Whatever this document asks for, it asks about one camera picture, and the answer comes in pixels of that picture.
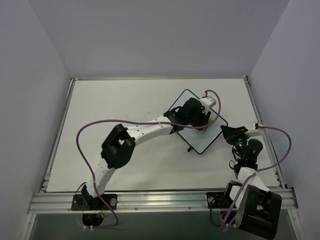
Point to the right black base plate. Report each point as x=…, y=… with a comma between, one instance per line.
x=218, y=200

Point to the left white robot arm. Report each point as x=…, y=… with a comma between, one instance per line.
x=118, y=147

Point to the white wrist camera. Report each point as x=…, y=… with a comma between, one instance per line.
x=207, y=101
x=256, y=131

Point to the aluminium front rail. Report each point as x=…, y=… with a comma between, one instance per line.
x=127, y=202

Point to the small black-framed whiteboard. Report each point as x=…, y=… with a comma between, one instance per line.
x=198, y=140

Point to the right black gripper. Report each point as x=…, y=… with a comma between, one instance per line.
x=236, y=135

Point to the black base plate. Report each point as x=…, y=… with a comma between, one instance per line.
x=79, y=204
x=218, y=200

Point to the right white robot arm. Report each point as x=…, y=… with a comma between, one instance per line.
x=254, y=208

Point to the yellow bone-shaped eraser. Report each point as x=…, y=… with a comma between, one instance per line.
x=210, y=120

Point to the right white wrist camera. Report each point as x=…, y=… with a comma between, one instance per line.
x=256, y=131

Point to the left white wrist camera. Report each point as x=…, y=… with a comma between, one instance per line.
x=207, y=101

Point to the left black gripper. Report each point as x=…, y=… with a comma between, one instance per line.
x=203, y=118

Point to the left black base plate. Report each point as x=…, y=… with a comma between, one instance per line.
x=79, y=204

